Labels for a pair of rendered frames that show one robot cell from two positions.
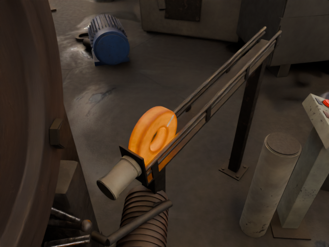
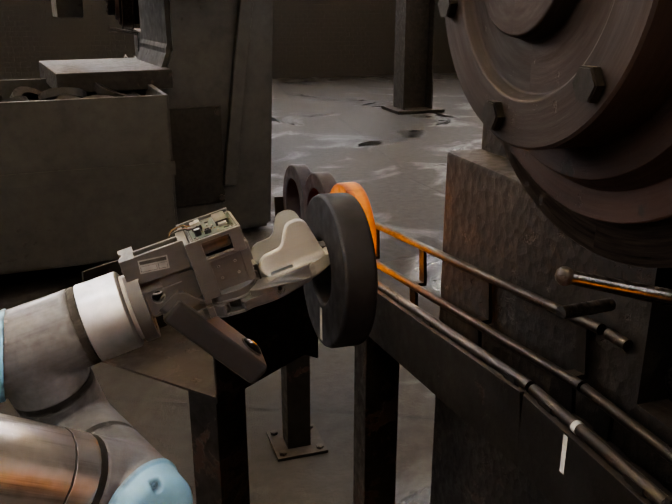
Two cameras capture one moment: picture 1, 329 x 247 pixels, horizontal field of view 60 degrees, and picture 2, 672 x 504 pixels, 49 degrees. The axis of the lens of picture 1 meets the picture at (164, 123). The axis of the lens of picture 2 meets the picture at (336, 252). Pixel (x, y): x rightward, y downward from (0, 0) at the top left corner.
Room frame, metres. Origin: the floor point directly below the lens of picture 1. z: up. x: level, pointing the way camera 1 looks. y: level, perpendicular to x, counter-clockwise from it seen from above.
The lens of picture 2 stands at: (0.56, -0.24, 1.08)
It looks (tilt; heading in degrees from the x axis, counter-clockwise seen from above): 19 degrees down; 159
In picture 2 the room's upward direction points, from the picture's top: straight up
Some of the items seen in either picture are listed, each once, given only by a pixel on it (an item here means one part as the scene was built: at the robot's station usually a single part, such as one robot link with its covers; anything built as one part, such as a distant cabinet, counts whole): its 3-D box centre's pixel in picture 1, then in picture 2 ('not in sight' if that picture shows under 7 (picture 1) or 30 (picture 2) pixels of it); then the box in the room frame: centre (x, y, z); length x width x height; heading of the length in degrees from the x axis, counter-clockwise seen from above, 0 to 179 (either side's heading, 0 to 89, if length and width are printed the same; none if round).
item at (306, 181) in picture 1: (307, 176); not in sight; (0.72, -0.56, 0.31); 0.24 x 0.16 x 0.62; 177
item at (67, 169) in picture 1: (59, 212); not in sight; (0.33, 0.21, 0.68); 0.11 x 0.08 x 0.24; 87
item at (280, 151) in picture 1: (265, 190); not in sight; (0.69, -0.40, 0.26); 0.12 x 0.12 x 0.52
